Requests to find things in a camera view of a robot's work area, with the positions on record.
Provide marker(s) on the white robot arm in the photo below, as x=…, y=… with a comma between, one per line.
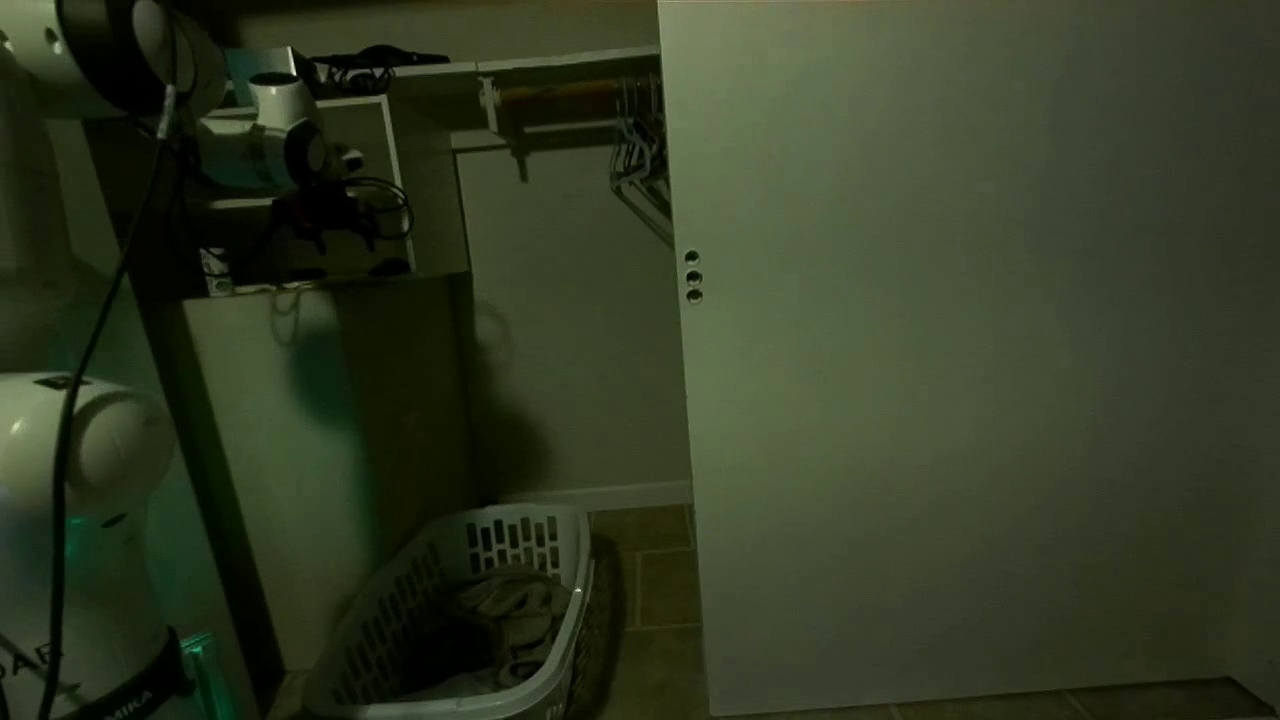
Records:
x=77, y=449

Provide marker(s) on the white sliding closet door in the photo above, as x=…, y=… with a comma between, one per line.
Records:
x=983, y=341

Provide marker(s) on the closet hanging rod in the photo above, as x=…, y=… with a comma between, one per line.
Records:
x=550, y=132

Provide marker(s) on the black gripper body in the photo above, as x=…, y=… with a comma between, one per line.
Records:
x=330, y=192

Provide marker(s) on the bunch of plastic hangers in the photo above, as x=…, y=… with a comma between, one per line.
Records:
x=639, y=161

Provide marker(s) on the clothes in basket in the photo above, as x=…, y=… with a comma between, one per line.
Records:
x=480, y=637

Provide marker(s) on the black item on top shelf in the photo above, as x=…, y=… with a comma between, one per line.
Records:
x=363, y=75

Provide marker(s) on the white plastic laundry basket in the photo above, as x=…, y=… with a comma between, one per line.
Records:
x=356, y=676

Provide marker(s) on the white shelf cabinet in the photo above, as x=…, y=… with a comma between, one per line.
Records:
x=342, y=402

